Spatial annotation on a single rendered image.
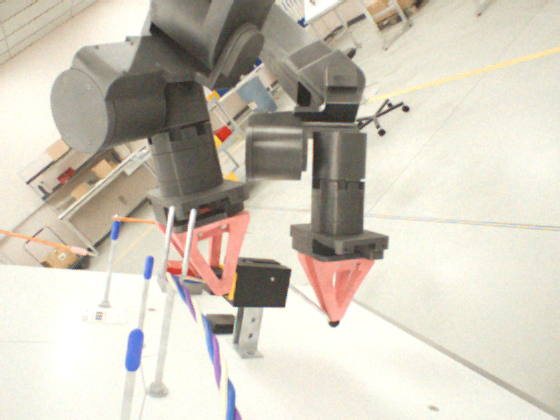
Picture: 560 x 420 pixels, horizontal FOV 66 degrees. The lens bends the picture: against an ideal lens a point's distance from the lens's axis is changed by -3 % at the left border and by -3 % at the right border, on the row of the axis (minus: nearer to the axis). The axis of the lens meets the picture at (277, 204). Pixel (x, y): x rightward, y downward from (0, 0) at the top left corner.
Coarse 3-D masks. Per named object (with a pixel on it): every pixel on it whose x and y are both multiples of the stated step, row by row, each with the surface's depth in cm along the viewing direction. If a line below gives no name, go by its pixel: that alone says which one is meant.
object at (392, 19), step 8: (376, 0) 689; (384, 0) 667; (400, 0) 648; (408, 0) 647; (416, 0) 654; (368, 8) 697; (376, 8) 687; (384, 8) 678; (408, 8) 649; (416, 8) 656; (384, 16) 688; (392, 16) 677; (400, 16) 683; (408, 16) 658; (376, 24) 708; (384, 24) 723; (392, 24) 688
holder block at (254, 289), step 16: (240, 272) 41; (256, 272) 41; (272, 272) 42; (288, 272) 43; (240, 288) 41; (256, 288) 42; (272, 288) 42; (288, 288) 43; (240, 304) 41; (256, 304) 42; (272, 304) 43
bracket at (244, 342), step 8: (240, 312) 44; (248, 312) 43; (256, 312) 43; (240, 320) 44; (248, 320) 43; (256, 320) 43; (240, 328) 45; (248, 328) 43; (256, 328) 43; (232, 336) 44; (240, 336) 43; (248, 336) 45; (256, 336) 43; (232, 344) 44; (240, 344) 43; (248, 344) 43; (256, 344) 44; (240, 352) 42; (248, 352) 42; (256, 352) 43
